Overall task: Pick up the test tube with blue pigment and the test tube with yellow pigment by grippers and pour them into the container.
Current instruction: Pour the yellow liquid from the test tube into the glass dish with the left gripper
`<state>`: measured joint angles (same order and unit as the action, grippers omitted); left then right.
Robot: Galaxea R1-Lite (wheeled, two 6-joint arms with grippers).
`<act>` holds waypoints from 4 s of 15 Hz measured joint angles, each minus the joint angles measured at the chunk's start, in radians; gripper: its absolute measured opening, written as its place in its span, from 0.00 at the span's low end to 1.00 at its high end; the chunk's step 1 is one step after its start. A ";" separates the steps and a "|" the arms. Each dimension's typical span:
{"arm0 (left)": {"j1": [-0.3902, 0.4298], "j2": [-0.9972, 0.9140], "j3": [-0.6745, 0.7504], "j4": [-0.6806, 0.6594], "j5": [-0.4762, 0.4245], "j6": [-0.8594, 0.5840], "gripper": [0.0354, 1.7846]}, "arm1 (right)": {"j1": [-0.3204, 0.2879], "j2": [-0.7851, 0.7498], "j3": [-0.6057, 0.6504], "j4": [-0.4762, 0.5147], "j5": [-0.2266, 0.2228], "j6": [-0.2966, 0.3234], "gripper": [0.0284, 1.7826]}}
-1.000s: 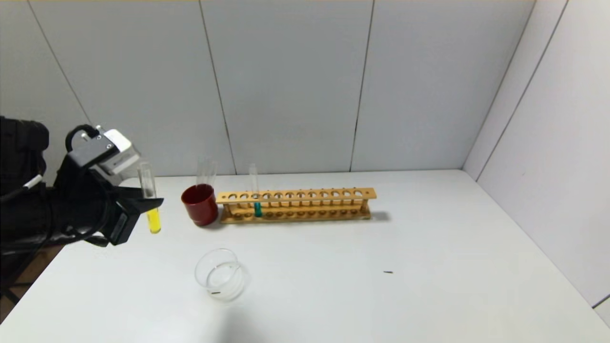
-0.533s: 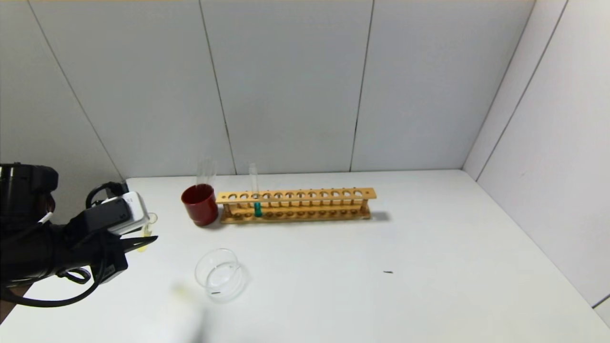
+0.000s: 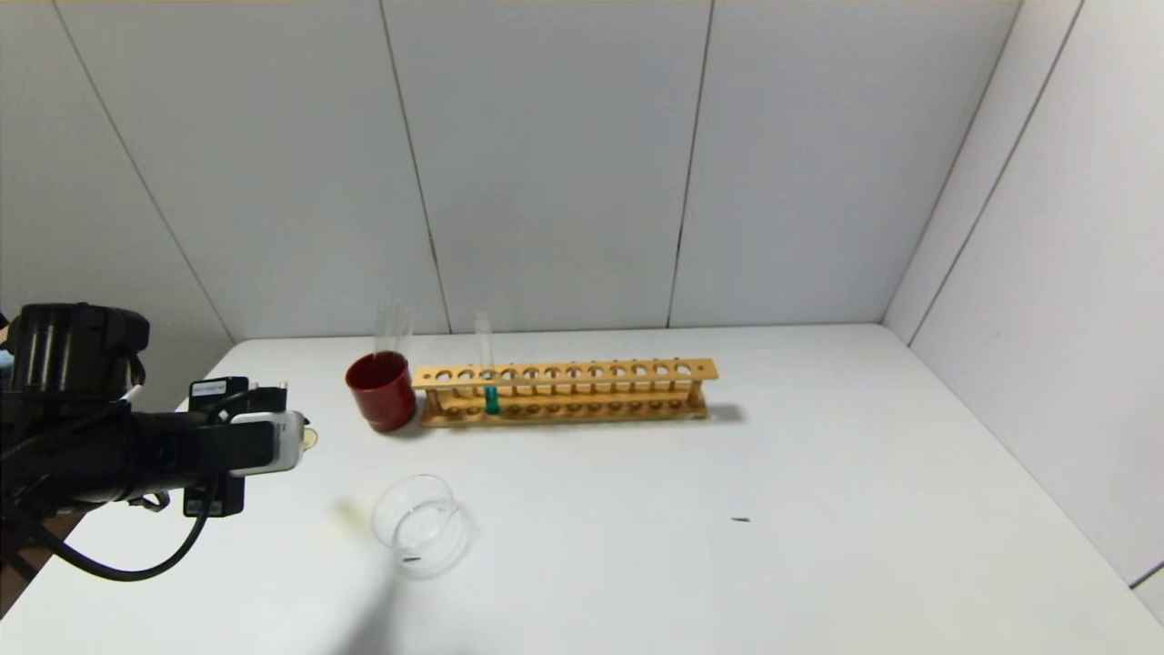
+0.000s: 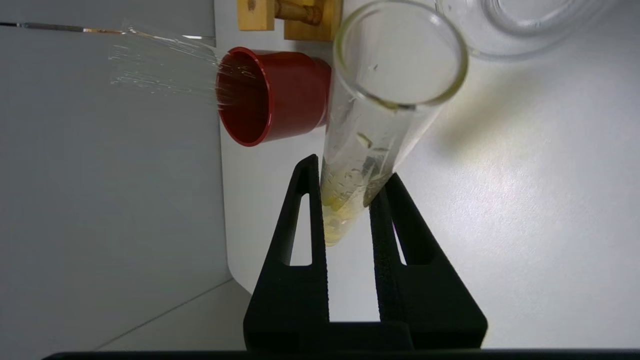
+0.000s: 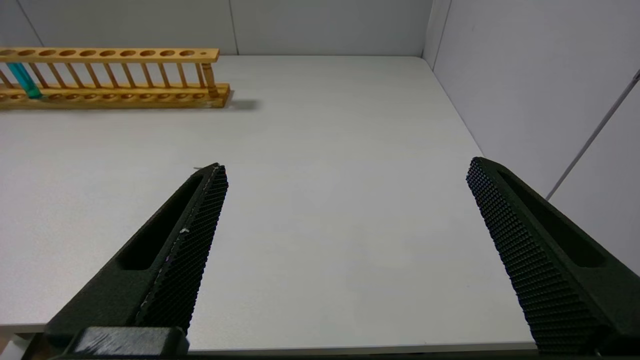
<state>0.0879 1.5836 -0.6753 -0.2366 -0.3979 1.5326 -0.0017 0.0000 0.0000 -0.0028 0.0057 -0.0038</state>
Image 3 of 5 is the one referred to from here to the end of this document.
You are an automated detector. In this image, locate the red plastic cup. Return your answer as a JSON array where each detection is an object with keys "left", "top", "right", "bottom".
[{"left": 346, "top": 351, "right": 419, "bottom": 434}]

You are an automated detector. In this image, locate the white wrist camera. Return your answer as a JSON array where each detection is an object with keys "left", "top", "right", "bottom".
[{"left": 230, "top": 410, "right": 308, "bottom": 477}]

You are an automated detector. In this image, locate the thick black cable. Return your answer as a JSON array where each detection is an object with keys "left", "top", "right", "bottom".
[{"left": 25, "top": 477, "right": 221, "bottom": 584}]

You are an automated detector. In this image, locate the clear glass dish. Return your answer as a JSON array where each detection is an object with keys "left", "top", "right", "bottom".
[{"left": 370, "top": 473, "right": 475, "bottom": 575}]

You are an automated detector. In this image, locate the test tube with blue pigment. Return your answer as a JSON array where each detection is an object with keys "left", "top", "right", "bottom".
[{"left": 474, "top": 312, "right": 502, "bottom": 417}]

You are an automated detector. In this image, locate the wooden test tube rack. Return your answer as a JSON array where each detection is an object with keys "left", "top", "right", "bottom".
[{"left": 413, "top": 358, "right": 719, "bottom": 428}]

